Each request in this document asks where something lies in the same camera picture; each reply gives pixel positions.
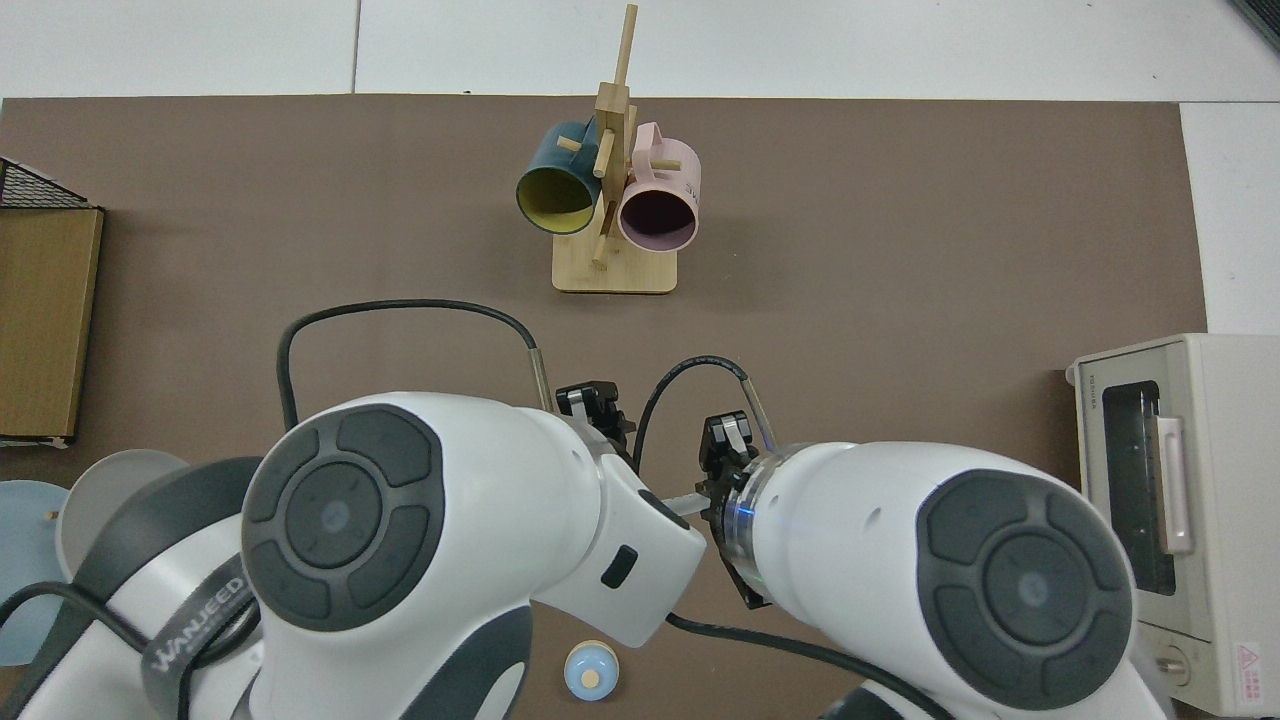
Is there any wooden cup stand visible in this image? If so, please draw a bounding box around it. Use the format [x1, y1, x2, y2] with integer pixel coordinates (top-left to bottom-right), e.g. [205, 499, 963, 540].
[552, 3, 679, 295]

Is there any small blue round thing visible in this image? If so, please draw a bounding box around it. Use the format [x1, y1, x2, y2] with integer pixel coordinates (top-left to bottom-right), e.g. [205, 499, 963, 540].
[564, 640, 621, 702]

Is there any pink cup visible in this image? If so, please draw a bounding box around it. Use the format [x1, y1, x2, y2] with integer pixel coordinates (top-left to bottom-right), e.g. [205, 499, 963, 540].
[617, 122, 702, 253]

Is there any dark teal cup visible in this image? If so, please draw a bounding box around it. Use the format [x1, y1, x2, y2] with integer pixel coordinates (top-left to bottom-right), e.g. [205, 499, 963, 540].
[516, 120, 603, 236]

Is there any brown table cloth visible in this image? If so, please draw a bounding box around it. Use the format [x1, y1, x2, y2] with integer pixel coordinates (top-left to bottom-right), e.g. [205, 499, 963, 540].
[0, 95, 1208, 720]

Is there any grey plate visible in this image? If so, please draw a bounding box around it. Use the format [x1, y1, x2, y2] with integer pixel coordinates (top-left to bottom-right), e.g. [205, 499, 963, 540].
[55, 449, 191, 583]

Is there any pale toaster oven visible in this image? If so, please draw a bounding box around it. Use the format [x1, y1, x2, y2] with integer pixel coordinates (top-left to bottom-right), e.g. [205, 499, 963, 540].
[1065, 333, 1280, 718]

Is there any light blue plate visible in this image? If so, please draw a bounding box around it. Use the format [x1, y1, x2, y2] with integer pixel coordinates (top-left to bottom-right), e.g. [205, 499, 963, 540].
[0, 480, 73, 667]

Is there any dark grey equipment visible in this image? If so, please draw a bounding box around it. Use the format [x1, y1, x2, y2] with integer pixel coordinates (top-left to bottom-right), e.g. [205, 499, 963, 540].
[1228, 0, 1280, 53]

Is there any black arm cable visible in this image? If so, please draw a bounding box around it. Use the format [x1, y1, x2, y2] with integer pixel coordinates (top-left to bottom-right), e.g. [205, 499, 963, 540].
[632, 355, 961, 720]
[0, 298, 553, 701]

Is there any wire basket with wooden floor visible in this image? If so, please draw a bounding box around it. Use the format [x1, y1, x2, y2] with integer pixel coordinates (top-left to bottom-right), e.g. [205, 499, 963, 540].
[0, 157, 105, 448]

